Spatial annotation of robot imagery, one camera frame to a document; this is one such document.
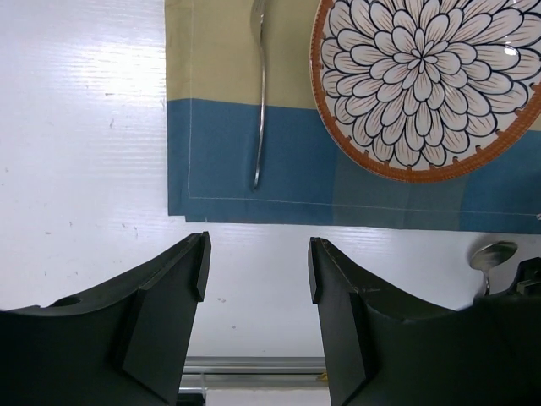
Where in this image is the silver spoon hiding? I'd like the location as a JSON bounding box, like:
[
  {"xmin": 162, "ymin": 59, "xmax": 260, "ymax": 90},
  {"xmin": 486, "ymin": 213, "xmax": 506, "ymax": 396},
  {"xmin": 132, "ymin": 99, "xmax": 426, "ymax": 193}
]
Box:
[{"xmin": 469, "ymin": 240, "xmax": 518, "ymax": 297}]

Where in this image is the silver fork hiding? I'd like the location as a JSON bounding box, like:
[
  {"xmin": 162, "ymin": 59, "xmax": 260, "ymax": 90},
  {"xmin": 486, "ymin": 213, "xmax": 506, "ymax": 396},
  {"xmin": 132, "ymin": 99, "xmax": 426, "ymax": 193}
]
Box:
[{"xmin": 250, "ymin": 0, "xmax": 266, "ymax": 190}]

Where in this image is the blue beige checked placemat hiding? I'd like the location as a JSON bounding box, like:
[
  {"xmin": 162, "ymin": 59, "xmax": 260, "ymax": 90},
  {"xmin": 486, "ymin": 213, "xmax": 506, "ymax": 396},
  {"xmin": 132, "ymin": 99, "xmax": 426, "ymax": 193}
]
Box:
[{"xmin": 165, "ymin": 1, "xmax": 540, "ymax": 234}]

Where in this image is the front aluminium rail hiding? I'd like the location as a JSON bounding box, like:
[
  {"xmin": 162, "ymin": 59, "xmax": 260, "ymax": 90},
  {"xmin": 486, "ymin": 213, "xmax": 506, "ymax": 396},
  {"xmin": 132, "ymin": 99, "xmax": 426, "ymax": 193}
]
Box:
[{"xmin": 180, "ymin": 356, "xmax": 327, "ymax": 390}]

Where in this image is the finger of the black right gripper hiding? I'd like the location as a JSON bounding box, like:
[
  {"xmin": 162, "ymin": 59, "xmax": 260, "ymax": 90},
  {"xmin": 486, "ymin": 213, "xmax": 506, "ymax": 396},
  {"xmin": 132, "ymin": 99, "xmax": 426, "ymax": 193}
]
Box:
[{"xmin": 508, "ymin": 257, "xmax": 541, "ymax": 296}]

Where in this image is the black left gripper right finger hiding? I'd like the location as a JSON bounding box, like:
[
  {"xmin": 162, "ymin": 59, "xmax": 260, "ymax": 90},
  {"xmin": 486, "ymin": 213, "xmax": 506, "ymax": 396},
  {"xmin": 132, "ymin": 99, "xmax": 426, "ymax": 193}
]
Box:
[{"xmin": 308, "ymin": 238, "xmax": 540, "ymax": 405}]

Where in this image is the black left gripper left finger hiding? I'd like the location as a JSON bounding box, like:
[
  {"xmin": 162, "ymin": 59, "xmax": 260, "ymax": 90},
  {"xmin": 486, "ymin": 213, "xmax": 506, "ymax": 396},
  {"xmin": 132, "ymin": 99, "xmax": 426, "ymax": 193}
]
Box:
[{"xmin": 1, "ymin": 232, "xmax": 210, "ymax": 405}]

